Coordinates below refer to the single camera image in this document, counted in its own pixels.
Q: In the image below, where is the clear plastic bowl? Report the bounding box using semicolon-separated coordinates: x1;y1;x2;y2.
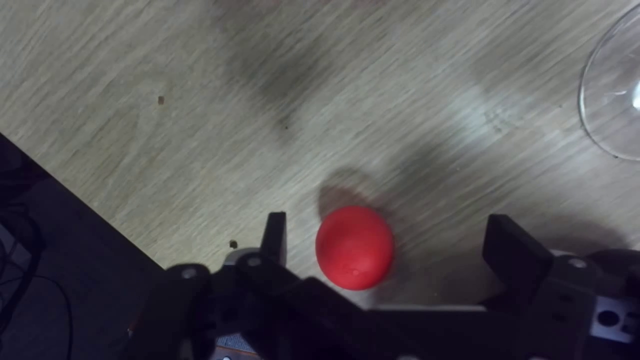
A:
575;1;640;163

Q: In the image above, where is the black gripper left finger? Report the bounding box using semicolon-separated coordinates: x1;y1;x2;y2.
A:
212;209;368;360

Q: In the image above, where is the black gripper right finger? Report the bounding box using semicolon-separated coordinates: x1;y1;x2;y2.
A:
482;212;596;360

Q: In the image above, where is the red ball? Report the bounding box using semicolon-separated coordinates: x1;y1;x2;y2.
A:
313;201;397;292

